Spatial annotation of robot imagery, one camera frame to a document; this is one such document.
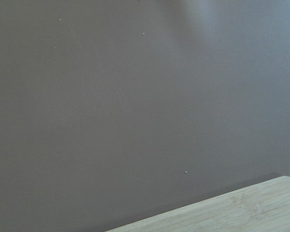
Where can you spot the wooden cutting board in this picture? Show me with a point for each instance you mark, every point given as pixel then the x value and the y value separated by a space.
pixel 263 207

